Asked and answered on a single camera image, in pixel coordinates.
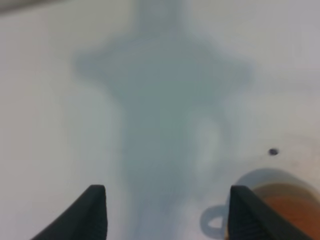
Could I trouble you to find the large beige round coaster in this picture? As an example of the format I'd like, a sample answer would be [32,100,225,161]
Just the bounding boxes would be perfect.
[224,167,320,240]

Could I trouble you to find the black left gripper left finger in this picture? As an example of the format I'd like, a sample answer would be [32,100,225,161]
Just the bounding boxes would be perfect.
[33,184,108,240]

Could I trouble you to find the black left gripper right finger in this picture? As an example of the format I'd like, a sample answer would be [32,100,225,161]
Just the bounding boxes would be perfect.
[227,185,310,240]

